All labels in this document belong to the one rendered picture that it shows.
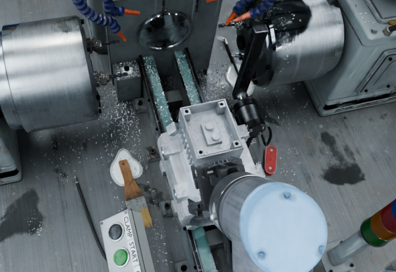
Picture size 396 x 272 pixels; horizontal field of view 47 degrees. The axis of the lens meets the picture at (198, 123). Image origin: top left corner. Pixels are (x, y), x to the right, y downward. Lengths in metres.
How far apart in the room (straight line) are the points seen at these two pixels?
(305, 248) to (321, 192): 0.82
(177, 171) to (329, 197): 0.51
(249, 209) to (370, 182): 0.92
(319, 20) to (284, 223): 0.74
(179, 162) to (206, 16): 0.44
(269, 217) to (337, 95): 0.91
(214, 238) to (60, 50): 0.57
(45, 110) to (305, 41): 0.62
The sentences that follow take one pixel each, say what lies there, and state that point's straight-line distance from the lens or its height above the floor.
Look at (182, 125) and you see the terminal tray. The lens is 0.94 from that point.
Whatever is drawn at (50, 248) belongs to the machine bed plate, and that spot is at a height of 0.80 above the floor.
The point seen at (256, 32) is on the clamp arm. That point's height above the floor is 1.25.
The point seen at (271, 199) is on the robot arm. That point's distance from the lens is 0.47.
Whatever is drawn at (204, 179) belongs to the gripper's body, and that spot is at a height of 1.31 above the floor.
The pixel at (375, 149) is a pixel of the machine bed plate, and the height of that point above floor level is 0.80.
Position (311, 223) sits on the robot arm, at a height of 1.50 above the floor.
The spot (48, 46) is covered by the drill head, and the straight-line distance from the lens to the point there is 1.01.
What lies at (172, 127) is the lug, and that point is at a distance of 0.97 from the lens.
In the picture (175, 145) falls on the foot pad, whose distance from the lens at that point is 0.97.
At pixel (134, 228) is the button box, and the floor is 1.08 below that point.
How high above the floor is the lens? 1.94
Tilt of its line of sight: 60 degrees down
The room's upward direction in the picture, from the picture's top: 12 degrees clockwise
